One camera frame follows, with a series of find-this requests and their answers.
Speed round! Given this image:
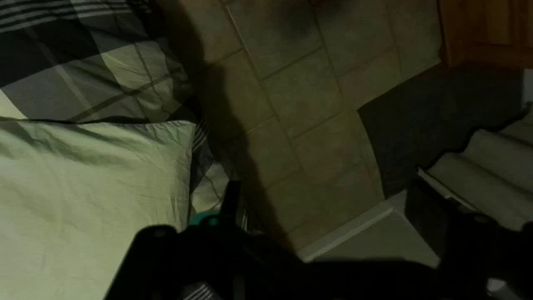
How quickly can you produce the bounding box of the aluminium robot mount platform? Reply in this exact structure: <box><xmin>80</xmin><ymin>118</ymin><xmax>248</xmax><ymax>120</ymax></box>
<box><xmin>298</xmin><ymin>188</ymin><xmax>441</xmax><ymax>270</ymax></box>

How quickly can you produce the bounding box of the brown wooden dresser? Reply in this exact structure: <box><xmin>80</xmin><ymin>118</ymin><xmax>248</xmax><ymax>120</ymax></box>
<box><xmin>438</xmin><ymin>0</ymin><xmax>533</xmax><ymax>70</ymax></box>

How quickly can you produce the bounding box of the white pillow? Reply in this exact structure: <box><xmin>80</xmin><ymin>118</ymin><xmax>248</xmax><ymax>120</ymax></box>
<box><xmin>0</xmin><ymin>118</ymin><xmax>198</xmax><ymax>300</ymax></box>

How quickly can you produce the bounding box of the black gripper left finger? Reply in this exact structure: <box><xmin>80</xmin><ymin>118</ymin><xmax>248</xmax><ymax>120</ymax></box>
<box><xmin>105</xmin><ymin>180</ymin><xmax>313</xmax><ymax>300</ymax></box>

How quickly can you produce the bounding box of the plaid checkered comforter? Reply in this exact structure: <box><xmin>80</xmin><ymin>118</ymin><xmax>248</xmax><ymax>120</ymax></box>
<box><xmin>0</xmin><ymin>0</ymin><xmax>240</xmax><ymax>223</ymax></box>

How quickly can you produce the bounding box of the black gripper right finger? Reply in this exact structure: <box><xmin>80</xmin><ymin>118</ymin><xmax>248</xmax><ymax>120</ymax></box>
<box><xmin>405</xmin><ymin>172</ymin><xmax>533</xmax><ymax>300</ymax></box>

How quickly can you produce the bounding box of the dark floor mat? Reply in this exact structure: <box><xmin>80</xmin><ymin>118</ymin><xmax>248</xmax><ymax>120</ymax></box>
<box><xmin>356</xmin><ymin>65</ymin><xmax>526</xmax><ymax>198</ymax></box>

